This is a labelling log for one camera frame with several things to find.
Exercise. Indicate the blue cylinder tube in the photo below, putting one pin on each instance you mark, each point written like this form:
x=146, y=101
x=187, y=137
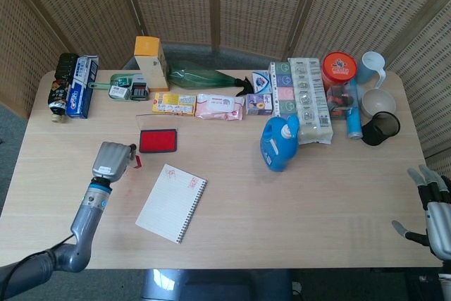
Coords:
x=353, y=121

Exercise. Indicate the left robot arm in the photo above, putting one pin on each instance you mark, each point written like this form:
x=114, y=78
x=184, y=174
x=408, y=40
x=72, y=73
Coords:
x=84, y=223

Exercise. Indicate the yellow flat box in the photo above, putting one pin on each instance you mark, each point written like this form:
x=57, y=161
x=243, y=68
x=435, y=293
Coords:
x=173, y=104

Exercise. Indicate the small green card box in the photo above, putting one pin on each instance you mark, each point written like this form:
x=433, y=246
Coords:
x=122, y=80

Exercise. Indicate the black date stamper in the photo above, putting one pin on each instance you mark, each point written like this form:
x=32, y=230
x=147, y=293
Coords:
x=139, y=89

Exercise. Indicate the green plastic spray bottle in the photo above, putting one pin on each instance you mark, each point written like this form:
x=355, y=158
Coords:
x=197, y=77

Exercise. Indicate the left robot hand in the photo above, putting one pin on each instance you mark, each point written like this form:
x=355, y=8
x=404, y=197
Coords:
x=111, y=160

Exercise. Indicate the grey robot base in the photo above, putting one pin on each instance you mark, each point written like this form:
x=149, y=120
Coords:
x=215, y=285

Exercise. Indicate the black mesh pen cup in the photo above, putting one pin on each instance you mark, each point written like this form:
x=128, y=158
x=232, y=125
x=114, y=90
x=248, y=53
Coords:
x=382, y=128

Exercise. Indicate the small red stamp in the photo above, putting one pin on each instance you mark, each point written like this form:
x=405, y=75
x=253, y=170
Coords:
x=137, y=162

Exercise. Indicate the beige bowl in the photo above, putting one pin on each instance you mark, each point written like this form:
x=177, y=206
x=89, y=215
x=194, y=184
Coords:
x=378, y=102

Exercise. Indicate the clear wrapped sponge pack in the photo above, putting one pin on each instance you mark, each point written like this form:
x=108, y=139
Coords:
x=311, y=103

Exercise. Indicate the blue detergent pump bottle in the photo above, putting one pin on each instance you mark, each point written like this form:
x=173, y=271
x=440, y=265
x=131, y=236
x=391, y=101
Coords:
x=278, y=149

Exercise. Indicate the white blue soap box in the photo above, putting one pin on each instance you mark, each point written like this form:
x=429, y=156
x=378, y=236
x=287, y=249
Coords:
x=261, y=81

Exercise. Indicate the dark tea bottle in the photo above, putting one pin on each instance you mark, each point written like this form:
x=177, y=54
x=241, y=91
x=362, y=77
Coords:
x=59, y=89

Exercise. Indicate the green plastic scoop tray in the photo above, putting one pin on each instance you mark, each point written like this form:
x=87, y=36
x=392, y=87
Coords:
x=105, y=86

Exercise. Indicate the multicolour tissue pack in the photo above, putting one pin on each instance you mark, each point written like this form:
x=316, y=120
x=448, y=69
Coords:
x=283, y=89

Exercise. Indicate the light blue mug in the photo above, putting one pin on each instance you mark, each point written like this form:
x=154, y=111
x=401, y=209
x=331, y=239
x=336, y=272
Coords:
x=369, y=66

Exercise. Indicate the small white green box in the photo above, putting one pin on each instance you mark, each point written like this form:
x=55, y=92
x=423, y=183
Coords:
x=118, y=92

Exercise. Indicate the orange lid snack jar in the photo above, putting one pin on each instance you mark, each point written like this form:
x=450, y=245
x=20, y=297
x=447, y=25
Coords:
x=339, y=66

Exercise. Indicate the tall orange cream box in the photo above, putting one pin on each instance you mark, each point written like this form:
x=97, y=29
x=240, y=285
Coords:
x=151, y=65

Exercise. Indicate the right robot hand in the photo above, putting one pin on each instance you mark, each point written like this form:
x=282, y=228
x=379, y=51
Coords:
x=438, y=223

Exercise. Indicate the spiral lined notebook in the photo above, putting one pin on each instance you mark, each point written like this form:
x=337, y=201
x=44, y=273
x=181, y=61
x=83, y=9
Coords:
x=171, y=204

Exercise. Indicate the blue toothpaste box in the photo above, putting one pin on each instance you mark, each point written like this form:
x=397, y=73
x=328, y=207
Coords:
x=81, y=93

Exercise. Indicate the clear plastic snack box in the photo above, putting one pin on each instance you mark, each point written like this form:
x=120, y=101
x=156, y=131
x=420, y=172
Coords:
x=338, y=103

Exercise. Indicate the woven folding screen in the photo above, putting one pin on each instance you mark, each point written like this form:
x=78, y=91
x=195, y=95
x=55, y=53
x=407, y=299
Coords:
x=246, y=1

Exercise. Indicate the pink wet wipes pack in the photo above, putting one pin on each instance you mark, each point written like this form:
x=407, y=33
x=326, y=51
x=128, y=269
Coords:
x=218, y=106

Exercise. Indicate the purple soap box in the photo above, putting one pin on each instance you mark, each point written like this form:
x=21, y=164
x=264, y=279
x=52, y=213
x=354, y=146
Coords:
x=259, y=104

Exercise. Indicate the red ink pad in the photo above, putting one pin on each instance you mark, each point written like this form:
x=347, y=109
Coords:
x=158, y=141

